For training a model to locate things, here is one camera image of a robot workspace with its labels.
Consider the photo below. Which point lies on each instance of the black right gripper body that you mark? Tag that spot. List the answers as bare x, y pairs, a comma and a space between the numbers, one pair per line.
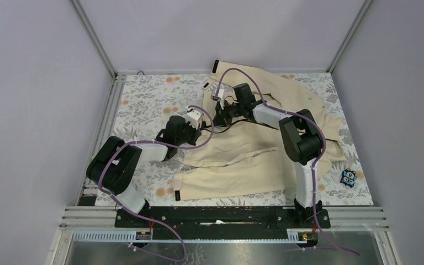
229, 112

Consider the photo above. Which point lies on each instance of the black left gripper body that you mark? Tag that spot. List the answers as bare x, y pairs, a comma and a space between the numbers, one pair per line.
189, 134

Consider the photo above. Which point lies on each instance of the beige zip jacket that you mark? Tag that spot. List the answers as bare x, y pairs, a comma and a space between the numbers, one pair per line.
249, 158

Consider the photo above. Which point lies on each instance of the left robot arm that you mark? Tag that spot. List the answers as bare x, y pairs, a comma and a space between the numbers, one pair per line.
114, 165

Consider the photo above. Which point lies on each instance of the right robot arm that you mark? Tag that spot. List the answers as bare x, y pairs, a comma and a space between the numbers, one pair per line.
301, 138

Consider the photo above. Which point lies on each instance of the floral patterned table mat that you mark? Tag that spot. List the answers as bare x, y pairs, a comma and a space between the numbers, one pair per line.
147, 102

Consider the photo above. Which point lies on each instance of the small blue black toy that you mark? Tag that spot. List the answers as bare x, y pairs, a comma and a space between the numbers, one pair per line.
348, 177

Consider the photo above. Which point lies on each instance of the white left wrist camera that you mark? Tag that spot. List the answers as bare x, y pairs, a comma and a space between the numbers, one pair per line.
194, 117

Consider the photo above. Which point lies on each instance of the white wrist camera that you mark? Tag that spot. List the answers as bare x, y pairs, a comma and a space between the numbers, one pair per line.
194, 117
218, 95

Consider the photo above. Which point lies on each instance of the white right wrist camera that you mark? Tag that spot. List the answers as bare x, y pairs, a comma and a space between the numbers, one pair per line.
218, 95

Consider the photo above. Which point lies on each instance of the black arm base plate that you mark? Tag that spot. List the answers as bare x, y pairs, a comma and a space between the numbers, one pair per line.
225, 218

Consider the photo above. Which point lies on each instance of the aluminium frame left post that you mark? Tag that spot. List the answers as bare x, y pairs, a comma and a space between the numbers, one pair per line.
93, 37

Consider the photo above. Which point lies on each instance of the aluminium frame post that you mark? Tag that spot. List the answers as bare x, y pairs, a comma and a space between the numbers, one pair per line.
350, 34
93, 37

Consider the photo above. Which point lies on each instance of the grey slotted cable duct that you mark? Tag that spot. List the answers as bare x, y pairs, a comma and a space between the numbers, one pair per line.
209, 236

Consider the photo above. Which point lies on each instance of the aluminium frame right post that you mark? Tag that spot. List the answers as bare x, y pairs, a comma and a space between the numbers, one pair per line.
350, 34

